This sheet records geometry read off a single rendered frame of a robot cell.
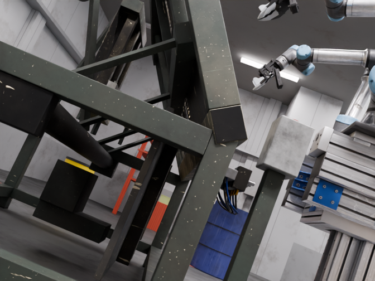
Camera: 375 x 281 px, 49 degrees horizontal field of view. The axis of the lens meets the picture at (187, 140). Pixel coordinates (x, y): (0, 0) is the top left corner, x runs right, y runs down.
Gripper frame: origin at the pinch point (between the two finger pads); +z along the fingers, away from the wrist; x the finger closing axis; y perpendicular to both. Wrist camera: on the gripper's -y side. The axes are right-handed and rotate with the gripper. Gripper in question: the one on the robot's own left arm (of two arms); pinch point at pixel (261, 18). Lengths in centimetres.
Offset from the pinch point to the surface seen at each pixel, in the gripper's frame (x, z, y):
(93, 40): -8, 60, 91
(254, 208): -19, 52, -60
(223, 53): 14.9, 29.9, -26.5
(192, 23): 24.8, 32.3, -15.8
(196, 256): -314, 101, 139
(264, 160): -10, 40, -54
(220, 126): 3, 45, -42
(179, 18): 21.3, 31.6, -0.7
